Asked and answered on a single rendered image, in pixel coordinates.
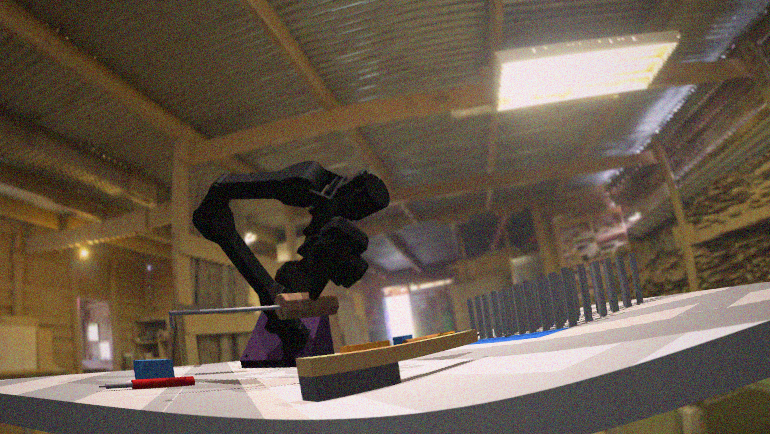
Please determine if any blue tape strip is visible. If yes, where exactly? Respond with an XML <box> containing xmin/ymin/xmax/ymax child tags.
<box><xmin>469</xmin><ymin>328</ymin><xmax>569</xmax><ymax>345</ymax></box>

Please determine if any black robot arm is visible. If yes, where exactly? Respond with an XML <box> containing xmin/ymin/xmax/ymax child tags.
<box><xmin>192</xmin><ymin>161</ymin><xmax>390</xmax><ymax>349</ymax></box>

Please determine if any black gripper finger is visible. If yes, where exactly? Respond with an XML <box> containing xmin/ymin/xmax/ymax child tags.
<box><xmin>284</xmin><ymin>266</ymin><xmax>308</xmax><ymax>293</ymax></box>
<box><xmin>307</xmin><ymin>242</ymin><xmax>350</xmax><ymax>301</ymax></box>

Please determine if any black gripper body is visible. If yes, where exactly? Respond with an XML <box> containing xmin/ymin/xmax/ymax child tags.
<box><xmin>275</xmin><ymin>214</ymin><xmax>369</xmax><ymax>290</ymax></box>

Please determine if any light blue rectangular block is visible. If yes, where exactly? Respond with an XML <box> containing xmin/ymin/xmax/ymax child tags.
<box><xmin>393</xmin><ymin>335</ymin><xmax>412</xmax><ymax>345</ymax></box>
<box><xmin>133</xmin><ymin>359</ymin><xmax>175</xmax><ymax>380</ymax></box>

